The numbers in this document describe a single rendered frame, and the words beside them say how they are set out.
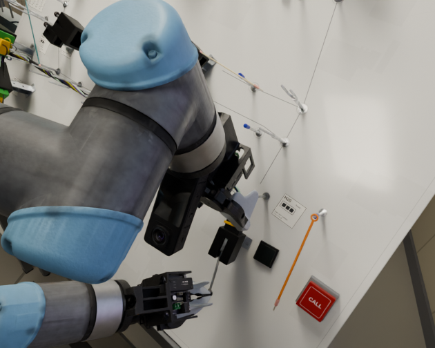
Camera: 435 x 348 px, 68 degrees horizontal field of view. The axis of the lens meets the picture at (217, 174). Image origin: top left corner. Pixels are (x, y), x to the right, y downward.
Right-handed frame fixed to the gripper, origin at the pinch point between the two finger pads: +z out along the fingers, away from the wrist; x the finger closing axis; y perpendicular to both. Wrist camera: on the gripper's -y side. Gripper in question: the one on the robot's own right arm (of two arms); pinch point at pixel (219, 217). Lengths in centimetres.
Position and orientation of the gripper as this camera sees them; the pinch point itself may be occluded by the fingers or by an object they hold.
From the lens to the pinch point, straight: 52.1
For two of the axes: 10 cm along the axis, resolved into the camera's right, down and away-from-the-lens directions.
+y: 5.3, -8.1, 2.6
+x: -8.2, -4.1, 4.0
